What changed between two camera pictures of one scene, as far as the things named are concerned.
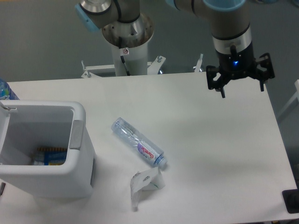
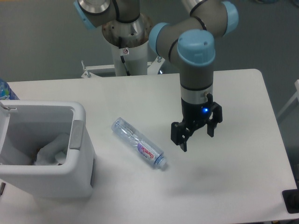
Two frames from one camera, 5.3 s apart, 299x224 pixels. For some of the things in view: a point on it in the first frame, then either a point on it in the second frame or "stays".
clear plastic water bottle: (138, 142) stays
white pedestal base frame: (152, 66) stays
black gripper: (238, 65) -> (195, 114)
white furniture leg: (295, 95) stays
